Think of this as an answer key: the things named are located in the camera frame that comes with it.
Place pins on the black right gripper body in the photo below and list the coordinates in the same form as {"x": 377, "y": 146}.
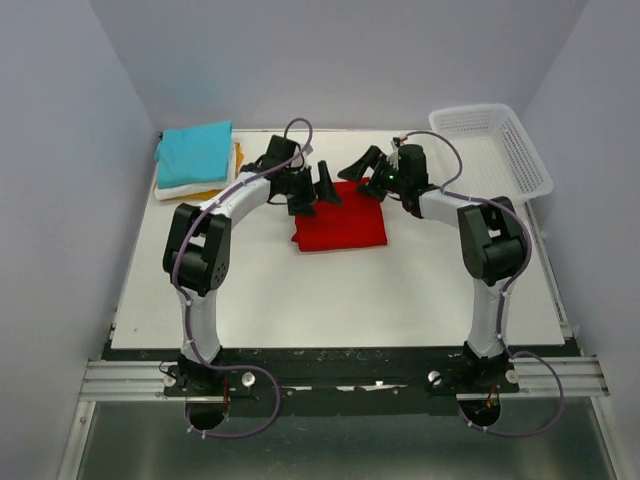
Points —
{"x": 386, "y": 179}

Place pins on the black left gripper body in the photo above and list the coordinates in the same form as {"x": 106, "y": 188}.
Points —
{"x": 298, "y": 188}

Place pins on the red t shirt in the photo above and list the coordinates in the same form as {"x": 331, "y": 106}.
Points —
{"x": 357, "y": 223}

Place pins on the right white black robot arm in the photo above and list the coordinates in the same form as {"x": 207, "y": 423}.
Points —
{"x": 495, "y": 244}

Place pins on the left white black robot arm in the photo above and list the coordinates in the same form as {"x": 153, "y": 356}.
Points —
{"x": 198, "y": 248}

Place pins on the folded orange t shirt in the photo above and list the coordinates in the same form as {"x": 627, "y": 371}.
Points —
{"x": 238, "y": 158}

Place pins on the white perforated plastic basket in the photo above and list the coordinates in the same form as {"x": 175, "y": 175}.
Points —
{"x": 492, "y": 154}

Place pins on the folded light blue t shirt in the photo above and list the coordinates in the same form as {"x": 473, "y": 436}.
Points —
{"x": 196, "y": 154}

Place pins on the folded white t shirt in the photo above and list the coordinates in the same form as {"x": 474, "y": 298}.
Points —
{"x": 185, "y": 191}

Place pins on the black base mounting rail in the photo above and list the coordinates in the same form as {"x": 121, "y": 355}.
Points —
{"x": 343, "y": 381}

